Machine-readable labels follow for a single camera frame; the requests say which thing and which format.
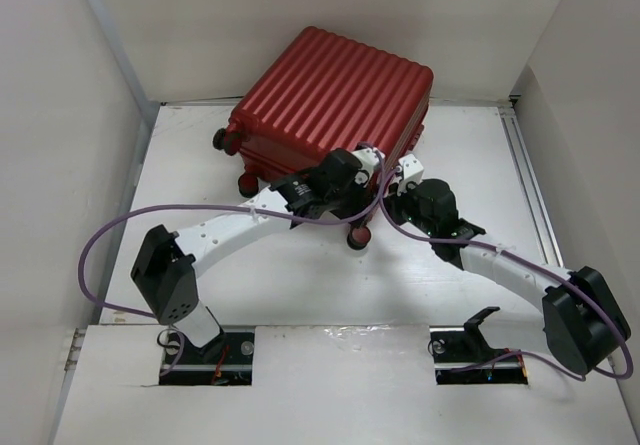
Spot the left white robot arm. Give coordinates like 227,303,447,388
131,145,384,363

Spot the right aluminium frame rail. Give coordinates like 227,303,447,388
498,99,564,266

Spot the red suitcase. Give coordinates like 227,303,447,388
212,25,434,251

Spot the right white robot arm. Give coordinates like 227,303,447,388
381,179,634,380

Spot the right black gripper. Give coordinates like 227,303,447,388
378,177,436,237

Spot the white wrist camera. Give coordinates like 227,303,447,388
351,146,385,186
396,154,424,195

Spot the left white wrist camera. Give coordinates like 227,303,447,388
351,146,385,186

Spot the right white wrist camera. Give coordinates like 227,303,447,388
396,154,424,195

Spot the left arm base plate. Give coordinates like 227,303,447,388
156,327,255,387

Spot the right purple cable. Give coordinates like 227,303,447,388
378,157,635,381

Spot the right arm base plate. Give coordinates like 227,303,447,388
427,306,528,385

